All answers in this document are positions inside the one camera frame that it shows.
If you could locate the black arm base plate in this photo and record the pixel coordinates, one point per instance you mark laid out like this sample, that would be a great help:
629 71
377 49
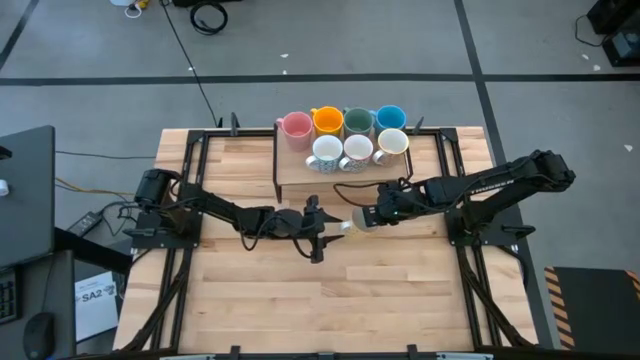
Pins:
150 242
495 235

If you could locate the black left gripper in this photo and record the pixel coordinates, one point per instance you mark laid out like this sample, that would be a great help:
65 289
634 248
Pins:
292 224

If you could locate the plain blue mug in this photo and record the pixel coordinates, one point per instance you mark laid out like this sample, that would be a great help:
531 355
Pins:
390 118

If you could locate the black desk beam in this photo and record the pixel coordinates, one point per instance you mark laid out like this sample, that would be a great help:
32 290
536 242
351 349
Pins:
90 249

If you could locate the black power adapter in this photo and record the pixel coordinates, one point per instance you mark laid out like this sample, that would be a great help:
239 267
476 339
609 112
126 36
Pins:
85 223

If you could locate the black equipment case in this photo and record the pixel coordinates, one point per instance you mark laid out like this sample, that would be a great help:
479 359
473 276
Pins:
622 47

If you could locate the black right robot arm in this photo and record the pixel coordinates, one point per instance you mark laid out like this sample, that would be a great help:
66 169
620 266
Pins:
500 185

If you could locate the grey desk with keyboard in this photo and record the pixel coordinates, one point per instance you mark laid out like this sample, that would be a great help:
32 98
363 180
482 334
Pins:
50 290

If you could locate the black box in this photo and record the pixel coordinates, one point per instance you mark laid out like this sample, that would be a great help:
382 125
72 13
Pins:
612 12

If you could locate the white mug blue tile pattern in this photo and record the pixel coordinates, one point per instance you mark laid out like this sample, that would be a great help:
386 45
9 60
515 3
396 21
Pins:
327 150

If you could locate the white mug red leaf pattern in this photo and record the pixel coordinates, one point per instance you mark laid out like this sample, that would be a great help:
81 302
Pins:
393 142

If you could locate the black mat hazard stripes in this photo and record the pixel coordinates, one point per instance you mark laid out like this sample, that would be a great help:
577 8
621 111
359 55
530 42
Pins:
595 305

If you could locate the black table clamp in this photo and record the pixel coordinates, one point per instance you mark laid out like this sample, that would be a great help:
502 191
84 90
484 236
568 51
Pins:
417 125
234 124

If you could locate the black aluminium table frame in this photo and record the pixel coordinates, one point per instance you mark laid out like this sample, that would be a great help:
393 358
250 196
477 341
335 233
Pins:
240 133

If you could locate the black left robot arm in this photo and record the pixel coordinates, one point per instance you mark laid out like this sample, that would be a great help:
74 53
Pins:
220 207

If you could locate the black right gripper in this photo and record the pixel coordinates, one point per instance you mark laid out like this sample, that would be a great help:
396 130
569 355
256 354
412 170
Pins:
395 205

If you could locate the plain green mug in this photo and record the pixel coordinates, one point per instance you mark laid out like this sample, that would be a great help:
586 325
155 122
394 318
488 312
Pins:
358 121

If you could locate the white mug grey diamond pattern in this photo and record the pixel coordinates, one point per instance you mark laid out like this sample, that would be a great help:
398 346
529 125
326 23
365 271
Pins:
357 148

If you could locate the plain orange mug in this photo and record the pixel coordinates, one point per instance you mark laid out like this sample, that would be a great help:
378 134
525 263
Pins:
327 121

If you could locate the wooden shelf black metal legs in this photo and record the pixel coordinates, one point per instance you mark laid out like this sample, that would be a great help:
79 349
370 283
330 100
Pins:
300 175

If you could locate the white mug yellow dot pattern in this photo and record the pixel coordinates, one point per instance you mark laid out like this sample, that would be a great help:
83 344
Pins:
360 221

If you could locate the black computer mouse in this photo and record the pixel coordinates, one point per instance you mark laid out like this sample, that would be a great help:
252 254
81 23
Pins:
40 335

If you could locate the plain pink mug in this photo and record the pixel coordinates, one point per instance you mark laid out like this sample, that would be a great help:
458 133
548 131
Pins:
298 131

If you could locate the black keyboard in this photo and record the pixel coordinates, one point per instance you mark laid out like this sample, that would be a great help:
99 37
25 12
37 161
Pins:
7 295

